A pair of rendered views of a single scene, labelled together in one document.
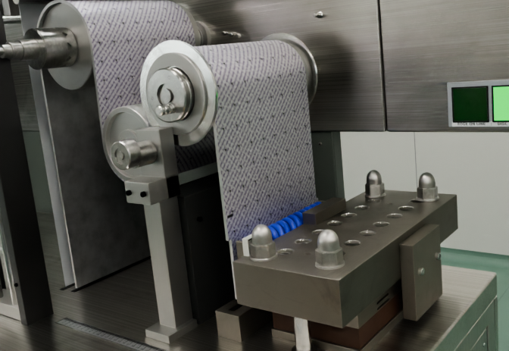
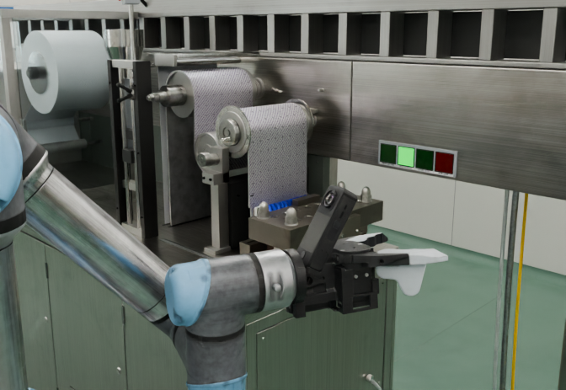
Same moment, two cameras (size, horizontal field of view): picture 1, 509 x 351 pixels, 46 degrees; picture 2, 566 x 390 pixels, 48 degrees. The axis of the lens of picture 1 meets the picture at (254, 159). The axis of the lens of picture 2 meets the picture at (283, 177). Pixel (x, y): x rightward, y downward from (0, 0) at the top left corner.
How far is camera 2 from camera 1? 0.94 m
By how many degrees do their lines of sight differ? 7
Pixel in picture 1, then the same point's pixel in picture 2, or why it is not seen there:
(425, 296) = not seen: hidden behind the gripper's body
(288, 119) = (292, 148)
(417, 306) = not seen: hidden behind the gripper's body
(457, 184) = (488, 198)
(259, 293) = (258, 233)
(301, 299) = (274, 237)
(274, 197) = (279, 189)
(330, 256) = (291, 220)
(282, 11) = (304, 83)
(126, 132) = (206, 146)
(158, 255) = (215, 211)
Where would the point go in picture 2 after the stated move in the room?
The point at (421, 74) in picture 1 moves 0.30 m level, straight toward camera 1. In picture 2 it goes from (368, 133) to (336, 151)
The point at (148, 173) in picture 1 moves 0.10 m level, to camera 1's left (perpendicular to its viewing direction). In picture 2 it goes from (214, 169) to (180, 168)
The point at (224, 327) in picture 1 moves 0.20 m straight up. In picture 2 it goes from (242, 250) to (242, 182)
